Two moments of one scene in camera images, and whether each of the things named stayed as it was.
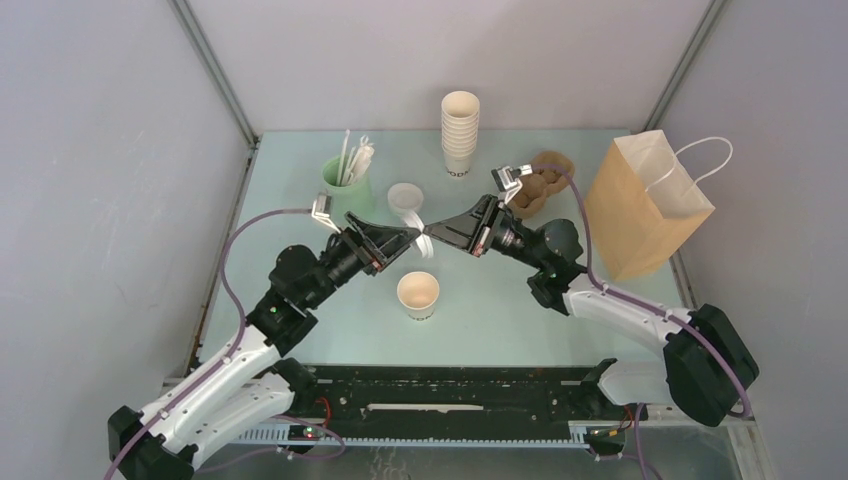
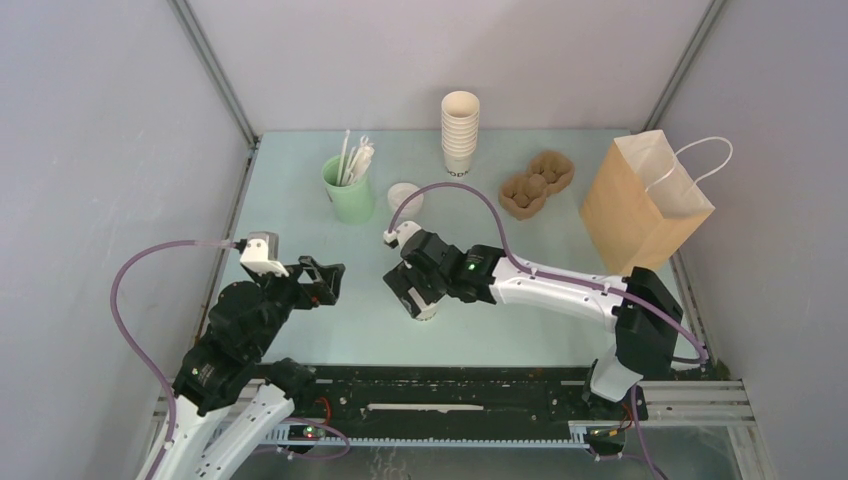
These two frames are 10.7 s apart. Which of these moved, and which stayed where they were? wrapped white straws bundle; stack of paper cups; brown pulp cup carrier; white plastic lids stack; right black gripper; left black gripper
Moved: left black gripper; right black gripper
Stayed: stack of paper cups; white plastic lids stack; brown pulp cup carrier; wrapped white straws bundle
